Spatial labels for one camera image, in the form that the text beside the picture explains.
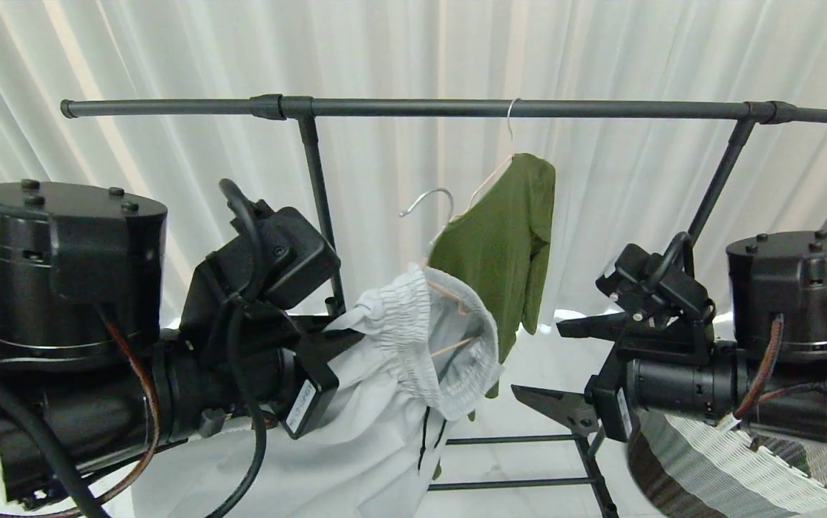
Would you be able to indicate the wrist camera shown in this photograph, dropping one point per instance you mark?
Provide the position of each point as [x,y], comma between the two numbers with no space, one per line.
[672,295]
[291,252]

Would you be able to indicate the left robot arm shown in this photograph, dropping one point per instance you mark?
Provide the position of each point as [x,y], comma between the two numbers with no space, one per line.
[68,273]

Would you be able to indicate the pink clothes hanger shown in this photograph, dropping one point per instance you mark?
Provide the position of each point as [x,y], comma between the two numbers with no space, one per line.
[428,194]
[510,122]

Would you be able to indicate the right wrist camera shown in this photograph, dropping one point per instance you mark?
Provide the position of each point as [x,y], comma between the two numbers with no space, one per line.
[672,295]

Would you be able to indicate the white curtain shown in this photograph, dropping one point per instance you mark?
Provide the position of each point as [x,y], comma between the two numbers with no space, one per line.
[169,57]

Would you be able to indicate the green long-sleeved shirt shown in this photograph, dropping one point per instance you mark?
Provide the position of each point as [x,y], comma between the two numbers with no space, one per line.
[500,244]

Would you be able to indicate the black clothes rack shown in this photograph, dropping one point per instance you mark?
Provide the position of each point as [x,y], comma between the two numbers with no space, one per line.
[457,108]

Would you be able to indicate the white laundry basket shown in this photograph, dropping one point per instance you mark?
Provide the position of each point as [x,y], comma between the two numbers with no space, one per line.
[730,467]

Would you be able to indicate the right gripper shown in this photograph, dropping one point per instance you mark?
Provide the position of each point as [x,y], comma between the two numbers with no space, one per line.
[679,388]

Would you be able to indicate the pale grey shorts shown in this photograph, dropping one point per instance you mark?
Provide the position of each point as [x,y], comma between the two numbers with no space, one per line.
[370,403]

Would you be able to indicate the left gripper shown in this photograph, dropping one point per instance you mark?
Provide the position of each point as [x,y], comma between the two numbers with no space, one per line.
[280,374]

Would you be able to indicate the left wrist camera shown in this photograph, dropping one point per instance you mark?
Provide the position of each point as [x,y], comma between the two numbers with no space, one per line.
[291,252]

